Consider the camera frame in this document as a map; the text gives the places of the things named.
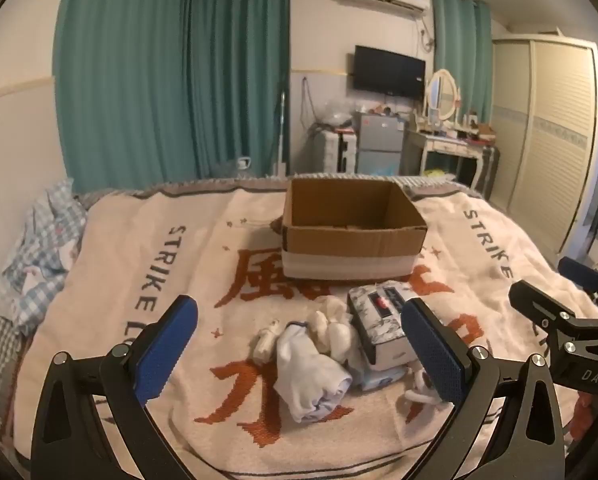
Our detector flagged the white dressing table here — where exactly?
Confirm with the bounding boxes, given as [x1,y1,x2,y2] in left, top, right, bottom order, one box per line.
[404,127,486,192]

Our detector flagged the cardboard box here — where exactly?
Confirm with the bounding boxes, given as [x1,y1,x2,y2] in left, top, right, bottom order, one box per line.
[280,176,428,282]

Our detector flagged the white sock bundle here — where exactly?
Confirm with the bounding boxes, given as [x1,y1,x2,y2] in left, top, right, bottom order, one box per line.
[306,296,365,362]

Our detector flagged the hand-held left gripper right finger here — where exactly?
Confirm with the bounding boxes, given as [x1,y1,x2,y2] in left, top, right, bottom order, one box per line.
[401,297,566,480]

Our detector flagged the white suitcase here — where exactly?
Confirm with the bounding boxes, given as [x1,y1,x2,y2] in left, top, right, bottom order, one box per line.
[320,130,357,173]

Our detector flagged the patterned tissue box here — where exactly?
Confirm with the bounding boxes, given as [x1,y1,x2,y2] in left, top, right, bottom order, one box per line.
[346,280,421,366]

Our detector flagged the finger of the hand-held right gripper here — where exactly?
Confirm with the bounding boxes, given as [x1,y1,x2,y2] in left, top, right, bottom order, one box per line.
[508,280,582,333]
[558,257,598,311]

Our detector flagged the cream sliding wardrobe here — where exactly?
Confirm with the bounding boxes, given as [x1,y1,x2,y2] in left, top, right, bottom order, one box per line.
[490,34,598,256]

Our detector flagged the grey small fridge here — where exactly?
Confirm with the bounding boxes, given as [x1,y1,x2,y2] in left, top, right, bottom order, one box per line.
[354,111,406,175]

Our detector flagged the printed cream blanket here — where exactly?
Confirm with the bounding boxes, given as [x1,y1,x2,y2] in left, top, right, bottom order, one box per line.
[14,180,598,480]

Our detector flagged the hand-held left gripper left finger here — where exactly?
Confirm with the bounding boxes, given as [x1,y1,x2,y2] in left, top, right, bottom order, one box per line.
[30,295,200,480]

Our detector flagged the grey bedspread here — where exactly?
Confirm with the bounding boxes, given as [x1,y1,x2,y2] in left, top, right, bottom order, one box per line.
[74,172,480,202]

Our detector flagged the small white socks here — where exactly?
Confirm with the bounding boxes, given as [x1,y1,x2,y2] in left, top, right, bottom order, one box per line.
[251,320,286,365]

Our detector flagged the large white sock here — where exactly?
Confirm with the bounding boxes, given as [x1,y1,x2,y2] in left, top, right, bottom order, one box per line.
[273,324,354,423]

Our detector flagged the blue tissue packet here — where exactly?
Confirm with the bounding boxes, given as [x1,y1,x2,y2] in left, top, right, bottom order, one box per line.
[351,360,411,392]

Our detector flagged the dark suitcase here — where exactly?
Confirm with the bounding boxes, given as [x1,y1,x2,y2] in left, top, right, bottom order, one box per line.
[479,146,501,200]

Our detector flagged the blue plaid quilt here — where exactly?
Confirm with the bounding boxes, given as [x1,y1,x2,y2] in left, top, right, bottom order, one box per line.
[0,177,88,322]

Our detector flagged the large water jug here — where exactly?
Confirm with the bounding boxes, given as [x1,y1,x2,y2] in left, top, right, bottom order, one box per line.
[206,156,252,179]

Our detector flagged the wide teal curtain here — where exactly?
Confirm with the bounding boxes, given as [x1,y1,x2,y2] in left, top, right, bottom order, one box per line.
[53,0,196,194]

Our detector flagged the clear plastic bag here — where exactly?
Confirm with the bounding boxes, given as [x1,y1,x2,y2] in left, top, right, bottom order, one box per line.
[316,100,354,129]

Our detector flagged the oval white mirror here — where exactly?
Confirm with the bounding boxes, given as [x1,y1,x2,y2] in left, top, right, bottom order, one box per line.
[424,69,461,122]

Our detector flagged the narrow teal curtain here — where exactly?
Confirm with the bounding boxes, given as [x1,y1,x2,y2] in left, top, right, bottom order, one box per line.
[430,0,493,127]

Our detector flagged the black wall television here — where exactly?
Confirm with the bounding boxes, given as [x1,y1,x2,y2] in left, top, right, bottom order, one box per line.
[354,45,427,102]

